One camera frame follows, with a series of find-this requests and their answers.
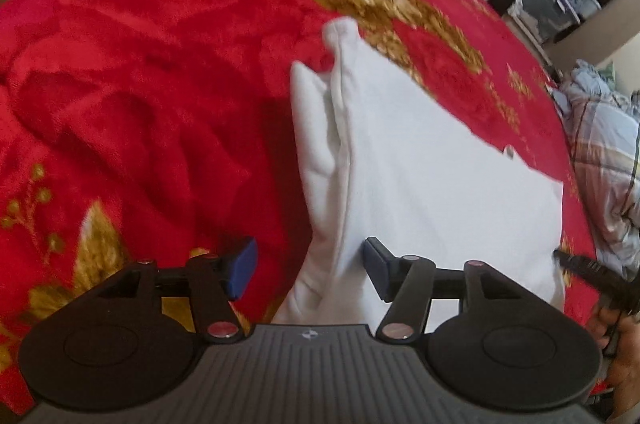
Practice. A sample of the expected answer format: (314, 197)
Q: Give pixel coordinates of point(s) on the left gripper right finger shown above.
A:
(485, 337)

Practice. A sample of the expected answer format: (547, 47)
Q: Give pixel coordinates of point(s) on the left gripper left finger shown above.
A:
(138, 334)

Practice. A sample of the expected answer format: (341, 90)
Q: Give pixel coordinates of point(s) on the white shirt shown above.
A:
(379, 157)

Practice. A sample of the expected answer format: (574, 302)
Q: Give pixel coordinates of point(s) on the person right hand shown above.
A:
(623, 372)

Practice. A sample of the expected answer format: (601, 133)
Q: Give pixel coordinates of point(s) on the plaid quilt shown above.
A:
(602, 131)

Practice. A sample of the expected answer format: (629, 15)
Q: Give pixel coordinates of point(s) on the red floral blanket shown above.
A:
(154, 129)

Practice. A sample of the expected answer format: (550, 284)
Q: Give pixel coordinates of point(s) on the wooden shelf unit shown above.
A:
(612, 31)

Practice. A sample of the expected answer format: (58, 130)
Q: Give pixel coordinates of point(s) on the clear storage bin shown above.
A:
(549, 18)

